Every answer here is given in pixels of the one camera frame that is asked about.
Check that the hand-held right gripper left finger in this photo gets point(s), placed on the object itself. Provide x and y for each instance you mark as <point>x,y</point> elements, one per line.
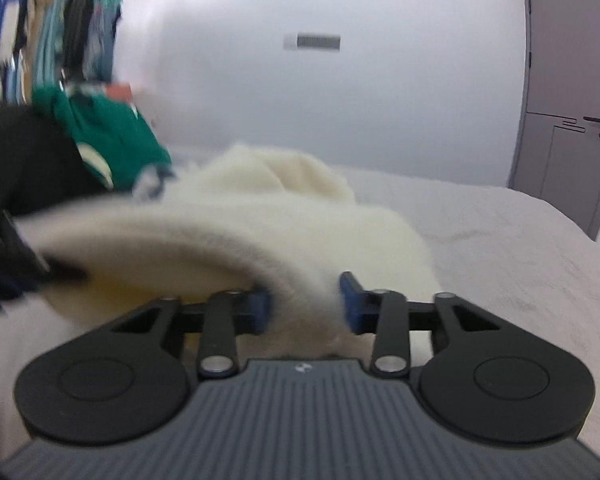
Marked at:
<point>258,310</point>

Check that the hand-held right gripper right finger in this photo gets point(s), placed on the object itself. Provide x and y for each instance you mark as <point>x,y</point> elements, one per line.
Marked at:
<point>351,305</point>

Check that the rack of hanging clothes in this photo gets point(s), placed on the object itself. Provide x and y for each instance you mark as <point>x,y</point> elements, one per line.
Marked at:
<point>50,20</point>

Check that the grey door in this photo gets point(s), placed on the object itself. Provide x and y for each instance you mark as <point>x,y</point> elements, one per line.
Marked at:
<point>562,90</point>

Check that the green garment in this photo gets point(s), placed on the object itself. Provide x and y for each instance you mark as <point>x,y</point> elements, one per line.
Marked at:
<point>115,132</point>

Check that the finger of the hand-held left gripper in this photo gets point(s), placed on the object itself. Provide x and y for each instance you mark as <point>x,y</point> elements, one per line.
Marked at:
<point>62,271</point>

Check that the cream striped sweater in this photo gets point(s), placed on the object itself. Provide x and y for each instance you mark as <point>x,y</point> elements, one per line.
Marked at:
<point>260,230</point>

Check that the black garment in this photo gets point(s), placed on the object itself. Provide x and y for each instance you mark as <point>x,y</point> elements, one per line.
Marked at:
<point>27,160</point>

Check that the wall socket panel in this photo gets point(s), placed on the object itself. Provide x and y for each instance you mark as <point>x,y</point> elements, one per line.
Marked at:
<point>311,41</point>

